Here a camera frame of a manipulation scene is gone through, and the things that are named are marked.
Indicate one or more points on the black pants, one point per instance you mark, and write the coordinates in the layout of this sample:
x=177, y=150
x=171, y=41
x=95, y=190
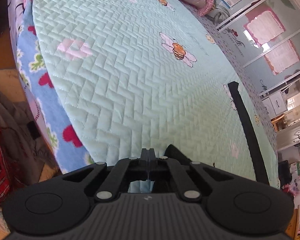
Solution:
x=247, y=130

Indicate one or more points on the black chair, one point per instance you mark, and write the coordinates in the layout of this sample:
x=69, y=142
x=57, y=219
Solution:
x=285, y=172

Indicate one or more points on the mint quilted bedspread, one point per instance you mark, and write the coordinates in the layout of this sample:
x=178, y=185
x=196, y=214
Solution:
x=127, y=80

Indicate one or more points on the grey garment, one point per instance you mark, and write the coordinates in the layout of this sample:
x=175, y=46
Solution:
x=15, y=120

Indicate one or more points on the electric fan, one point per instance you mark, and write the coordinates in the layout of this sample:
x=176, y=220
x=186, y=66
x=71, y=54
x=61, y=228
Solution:
x=220, y=15

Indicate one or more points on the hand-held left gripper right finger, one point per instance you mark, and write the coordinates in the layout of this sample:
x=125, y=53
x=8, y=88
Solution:
x=152, y=155

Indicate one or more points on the white drawer cabinet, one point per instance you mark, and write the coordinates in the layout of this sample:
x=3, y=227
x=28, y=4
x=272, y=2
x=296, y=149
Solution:
x=277, y=102

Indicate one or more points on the blue floral bed sheet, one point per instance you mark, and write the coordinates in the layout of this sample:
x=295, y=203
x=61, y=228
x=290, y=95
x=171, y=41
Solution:
x=45, y=92

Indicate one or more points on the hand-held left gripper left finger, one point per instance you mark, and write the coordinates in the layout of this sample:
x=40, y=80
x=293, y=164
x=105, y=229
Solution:
x=143, y=155

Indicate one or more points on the red plaid garment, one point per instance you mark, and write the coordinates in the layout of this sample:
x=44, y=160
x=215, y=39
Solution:
x=0, y=170

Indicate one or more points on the white sliding door wardrobe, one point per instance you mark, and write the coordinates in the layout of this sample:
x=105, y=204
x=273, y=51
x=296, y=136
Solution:
x=265, y=30

